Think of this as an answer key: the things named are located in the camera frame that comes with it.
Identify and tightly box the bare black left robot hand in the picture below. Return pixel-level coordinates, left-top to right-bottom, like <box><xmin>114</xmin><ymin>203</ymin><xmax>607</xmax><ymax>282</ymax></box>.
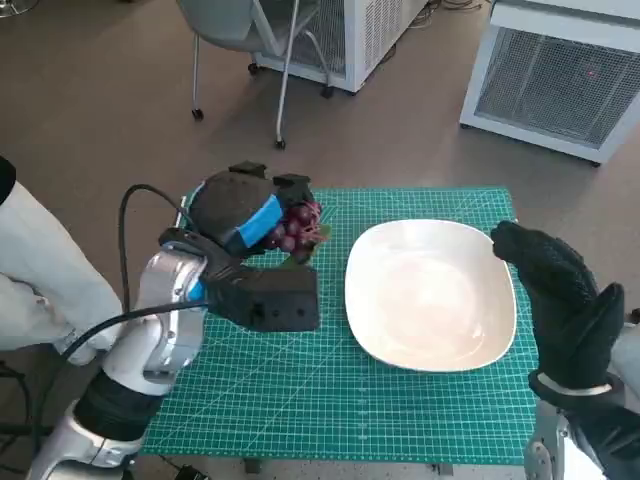
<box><xmin>192</xmin><ymin>159</ymin><xmax>315</xmax><ymax>260</ymax></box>

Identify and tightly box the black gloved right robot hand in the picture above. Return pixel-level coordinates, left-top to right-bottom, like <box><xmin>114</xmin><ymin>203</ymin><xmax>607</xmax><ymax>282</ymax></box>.
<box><xmin>490</xmin><ymin>219</ymin><xmax>627</xmax><ymax>394</ymax></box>

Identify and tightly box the red toy grape bunch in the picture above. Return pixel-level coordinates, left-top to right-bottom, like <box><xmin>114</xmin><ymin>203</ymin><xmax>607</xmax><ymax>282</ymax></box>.
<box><xmin>262</xmin><ymin>199</ymin><xmax>332</xmax><ymax>266</ymax></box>

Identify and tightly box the white square plate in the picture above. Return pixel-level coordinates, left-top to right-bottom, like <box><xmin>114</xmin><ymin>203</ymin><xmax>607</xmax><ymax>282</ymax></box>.
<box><xmin>343</xmin><ymin>218</ymin><xmax>517</xmax><ymax>374</ymax></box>

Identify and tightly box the grey chair with wheels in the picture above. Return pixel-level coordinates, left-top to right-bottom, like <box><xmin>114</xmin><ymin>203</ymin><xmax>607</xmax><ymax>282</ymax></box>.
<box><xmin>174</xmin><ymin>0</ymin><xmax>334</xmax><ymax>150</ymax></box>

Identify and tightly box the person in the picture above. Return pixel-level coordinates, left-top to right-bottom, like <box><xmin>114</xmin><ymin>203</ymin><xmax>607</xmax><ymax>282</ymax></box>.
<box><xmin>0</xmin><ymin>154</ymin><xmax>124</xmax><ymax>369</ymax></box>

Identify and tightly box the green cutting mat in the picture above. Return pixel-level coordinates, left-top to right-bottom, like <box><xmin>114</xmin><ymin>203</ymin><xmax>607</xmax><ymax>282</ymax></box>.
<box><xmin>139</xmin><ymin>187</ymin><xmax>539</xmax><ymax>459</ymax></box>

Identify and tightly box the white mesh cabinet red light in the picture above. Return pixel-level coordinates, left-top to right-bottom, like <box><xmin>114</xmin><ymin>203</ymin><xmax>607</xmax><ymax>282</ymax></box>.
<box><xmin>458</xmin><ymin>0</ymin><xmax>640</xmax><ymax>166</ymax></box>

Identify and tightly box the white mesh cabinet on casters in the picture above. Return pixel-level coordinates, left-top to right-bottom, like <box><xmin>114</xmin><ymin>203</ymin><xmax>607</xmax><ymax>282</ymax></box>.
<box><xmin>248</xmin><ymin>0</ymin><xmax>431</xmax><ymax>99</ymax></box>

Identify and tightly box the silver stool base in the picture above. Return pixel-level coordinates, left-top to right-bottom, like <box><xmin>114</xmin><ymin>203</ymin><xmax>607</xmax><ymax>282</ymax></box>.
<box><xmin>0</xmin><ymin>0</ymin><xmax>41</xmax><ymax>19</ymax></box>

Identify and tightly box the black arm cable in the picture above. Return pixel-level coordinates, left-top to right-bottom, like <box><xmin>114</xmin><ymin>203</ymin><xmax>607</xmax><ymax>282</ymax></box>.
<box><xmin>47</xmin><ymin>298</ymin><xmax>212</xmax><ymax>437</ymax></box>
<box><xmin>117</xmin><ymin>183</ymin><xmax>190</xmax><ymax>312</ymax></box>

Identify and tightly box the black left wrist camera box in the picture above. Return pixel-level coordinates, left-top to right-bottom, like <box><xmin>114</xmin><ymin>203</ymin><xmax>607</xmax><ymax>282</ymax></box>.
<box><xmin>207</xmin><ymin>266</ymin><xmax>321</xmax><ymax>333</ymax></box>

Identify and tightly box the thin black floor cable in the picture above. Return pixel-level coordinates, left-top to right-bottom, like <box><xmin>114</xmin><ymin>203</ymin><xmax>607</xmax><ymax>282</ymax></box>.
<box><xmin>0</xmin><ymin>362</ymin><xmax>32</xmax><ymax>427</ymax></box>

